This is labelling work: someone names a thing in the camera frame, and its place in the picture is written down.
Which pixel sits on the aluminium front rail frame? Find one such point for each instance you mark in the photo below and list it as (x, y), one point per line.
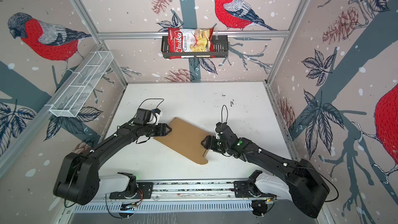
(191, 196)

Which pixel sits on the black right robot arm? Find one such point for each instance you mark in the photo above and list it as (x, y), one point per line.
(306, 186)

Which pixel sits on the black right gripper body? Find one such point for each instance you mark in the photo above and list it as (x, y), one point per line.
(218, 145)

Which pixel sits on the black wire wall basket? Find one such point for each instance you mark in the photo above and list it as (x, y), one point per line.
(219, 43)

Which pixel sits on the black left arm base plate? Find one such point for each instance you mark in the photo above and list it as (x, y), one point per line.
(142, 190)

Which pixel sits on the red cassava chips bag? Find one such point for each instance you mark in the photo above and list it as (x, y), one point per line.
(189, 40)

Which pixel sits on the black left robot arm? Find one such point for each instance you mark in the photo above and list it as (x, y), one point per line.
(78, 180)

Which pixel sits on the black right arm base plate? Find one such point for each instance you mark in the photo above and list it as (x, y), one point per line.
(245, 189)

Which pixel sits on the white mesh wall shelf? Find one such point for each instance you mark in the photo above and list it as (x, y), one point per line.
(73, 98)

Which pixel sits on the brown cardboard paper box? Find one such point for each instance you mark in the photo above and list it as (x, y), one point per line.
(186, 139)

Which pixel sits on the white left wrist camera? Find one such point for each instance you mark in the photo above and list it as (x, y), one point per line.
(155, 116)

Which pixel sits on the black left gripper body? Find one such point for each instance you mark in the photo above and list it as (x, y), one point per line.
(158, 130)

